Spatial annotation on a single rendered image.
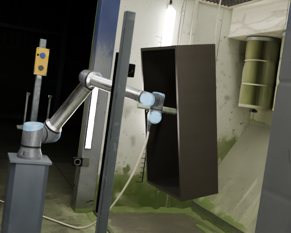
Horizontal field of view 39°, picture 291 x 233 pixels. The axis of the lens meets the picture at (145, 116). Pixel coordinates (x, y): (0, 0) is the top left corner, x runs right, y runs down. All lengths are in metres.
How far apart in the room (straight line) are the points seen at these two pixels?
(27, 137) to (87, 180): 1.11
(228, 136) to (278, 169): 3.22
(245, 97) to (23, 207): 2.39
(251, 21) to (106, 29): 1.44
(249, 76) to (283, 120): 2.84
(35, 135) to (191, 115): 1.20
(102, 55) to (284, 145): 2.82
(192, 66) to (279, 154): 1.76
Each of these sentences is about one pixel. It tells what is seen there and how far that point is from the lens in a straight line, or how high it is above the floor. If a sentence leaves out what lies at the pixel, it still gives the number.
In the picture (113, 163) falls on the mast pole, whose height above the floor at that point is 0.88.
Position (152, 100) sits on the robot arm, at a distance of 2.72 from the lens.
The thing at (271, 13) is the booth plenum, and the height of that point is 2.15.
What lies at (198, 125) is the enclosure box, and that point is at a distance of 3.19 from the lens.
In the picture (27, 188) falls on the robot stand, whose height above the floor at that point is 0.43.
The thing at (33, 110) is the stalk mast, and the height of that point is 0.95.
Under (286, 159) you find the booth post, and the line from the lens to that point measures 1.45.
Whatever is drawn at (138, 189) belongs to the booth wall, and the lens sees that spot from 4.31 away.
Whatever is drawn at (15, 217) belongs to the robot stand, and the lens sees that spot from 3.27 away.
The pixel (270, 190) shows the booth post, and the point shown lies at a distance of 1.50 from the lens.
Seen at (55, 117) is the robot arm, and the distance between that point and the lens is 3.29.
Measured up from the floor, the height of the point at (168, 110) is 1.15.
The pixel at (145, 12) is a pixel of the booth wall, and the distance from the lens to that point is 4.21.
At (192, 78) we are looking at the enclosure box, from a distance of 3.12.
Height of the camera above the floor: 1.24
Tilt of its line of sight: 3 degrees down
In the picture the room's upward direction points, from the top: 8 degrees clockwise
